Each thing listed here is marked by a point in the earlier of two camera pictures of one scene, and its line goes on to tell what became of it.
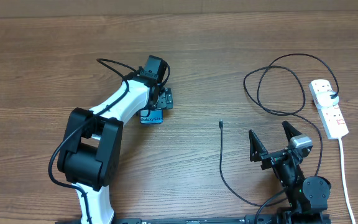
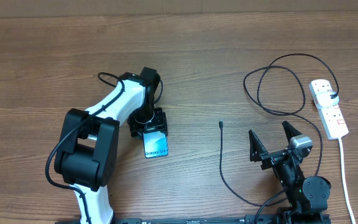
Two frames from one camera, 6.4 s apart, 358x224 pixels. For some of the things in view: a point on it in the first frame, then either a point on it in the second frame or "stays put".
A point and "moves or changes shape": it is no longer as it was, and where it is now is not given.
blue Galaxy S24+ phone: (151, 116) moves or changes shape
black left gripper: (165, 99) → (160, 123)
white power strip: (331, 117) stays put
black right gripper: (257, 150) stays put
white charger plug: (324, 99) stays put
